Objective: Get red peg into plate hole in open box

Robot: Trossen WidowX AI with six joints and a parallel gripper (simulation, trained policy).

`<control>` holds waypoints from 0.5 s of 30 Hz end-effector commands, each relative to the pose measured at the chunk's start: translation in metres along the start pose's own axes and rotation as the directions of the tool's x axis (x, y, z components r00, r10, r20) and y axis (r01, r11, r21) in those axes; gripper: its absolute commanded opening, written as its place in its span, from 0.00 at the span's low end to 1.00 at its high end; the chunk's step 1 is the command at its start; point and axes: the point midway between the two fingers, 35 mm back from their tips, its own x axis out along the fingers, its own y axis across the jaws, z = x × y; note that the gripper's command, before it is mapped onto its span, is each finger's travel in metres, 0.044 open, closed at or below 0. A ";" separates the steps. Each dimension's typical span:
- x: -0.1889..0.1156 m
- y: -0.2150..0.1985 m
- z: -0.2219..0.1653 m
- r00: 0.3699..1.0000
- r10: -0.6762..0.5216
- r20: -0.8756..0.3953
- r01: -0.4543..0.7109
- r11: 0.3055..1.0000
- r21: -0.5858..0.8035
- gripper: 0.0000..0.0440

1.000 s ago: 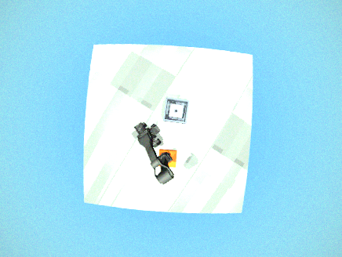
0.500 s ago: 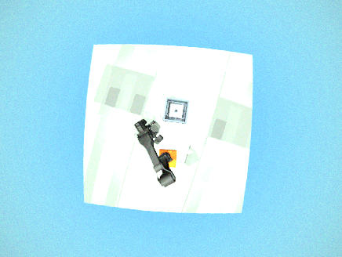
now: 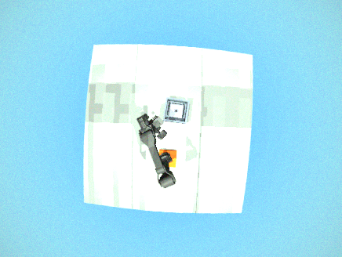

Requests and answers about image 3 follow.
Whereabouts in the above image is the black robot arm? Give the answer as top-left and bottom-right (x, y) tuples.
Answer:
(137, 114), (176, 189)

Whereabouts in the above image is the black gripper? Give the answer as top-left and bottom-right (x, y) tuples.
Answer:
(145, 114), (167, 140)

